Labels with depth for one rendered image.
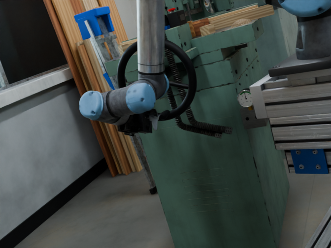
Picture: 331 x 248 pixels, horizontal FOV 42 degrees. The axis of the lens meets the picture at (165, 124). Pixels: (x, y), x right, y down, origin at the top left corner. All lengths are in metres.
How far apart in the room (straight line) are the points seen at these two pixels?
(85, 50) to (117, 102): 1.97
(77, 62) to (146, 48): 1.96
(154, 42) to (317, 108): 0.45
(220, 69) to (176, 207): 0.63
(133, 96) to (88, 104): 0.13
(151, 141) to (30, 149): 1.27
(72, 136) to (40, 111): 0.35
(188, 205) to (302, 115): 0.85
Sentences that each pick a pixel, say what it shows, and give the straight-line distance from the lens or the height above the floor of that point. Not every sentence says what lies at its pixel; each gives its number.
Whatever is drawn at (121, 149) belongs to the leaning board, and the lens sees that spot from 3.14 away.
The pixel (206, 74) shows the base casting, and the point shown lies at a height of 0.77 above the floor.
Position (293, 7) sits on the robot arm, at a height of 0.95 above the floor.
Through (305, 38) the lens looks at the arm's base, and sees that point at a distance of 1.05.
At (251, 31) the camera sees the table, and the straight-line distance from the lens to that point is 1.52.
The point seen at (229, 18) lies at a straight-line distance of 1.69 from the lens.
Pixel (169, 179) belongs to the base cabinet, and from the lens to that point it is 1.78.
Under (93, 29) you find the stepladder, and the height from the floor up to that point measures 1.05.
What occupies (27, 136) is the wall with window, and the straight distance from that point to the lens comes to 2.85.
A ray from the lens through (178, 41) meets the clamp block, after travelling 1.49.
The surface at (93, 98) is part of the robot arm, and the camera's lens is 1.13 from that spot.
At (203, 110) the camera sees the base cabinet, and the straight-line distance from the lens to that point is 1.63.
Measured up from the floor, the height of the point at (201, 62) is 0.81.
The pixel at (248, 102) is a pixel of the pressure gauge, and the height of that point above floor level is 0.65.
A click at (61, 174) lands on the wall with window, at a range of 3.05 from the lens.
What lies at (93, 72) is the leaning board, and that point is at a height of 0.78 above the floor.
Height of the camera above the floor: 1.00
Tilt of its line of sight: 13 degrees down
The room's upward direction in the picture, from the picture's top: 17 degrees counter-clockwise
